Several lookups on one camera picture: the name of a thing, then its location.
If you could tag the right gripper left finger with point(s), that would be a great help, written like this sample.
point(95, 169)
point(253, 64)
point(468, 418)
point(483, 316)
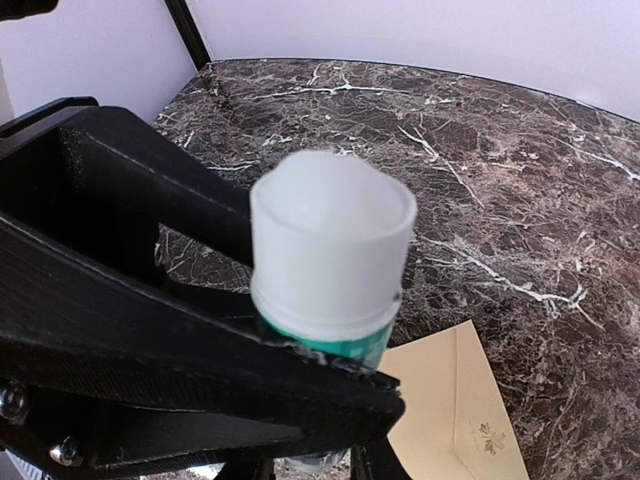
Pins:
point(248, 463)

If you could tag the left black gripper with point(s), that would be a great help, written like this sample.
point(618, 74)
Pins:
point(85, 185)

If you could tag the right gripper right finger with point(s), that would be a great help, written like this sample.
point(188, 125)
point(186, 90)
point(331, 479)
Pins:
point(376, 461)

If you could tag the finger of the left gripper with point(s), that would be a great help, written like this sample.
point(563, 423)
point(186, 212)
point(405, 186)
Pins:
point(102, 372)

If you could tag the brown kraft envelope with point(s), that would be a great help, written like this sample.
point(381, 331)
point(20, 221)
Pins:
point(455, 425)

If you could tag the small white-capped glue bottle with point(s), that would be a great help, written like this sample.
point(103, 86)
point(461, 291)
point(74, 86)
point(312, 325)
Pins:
point(330, 238)

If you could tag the left black corner post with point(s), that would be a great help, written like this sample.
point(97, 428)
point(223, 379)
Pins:
point(189, 32)

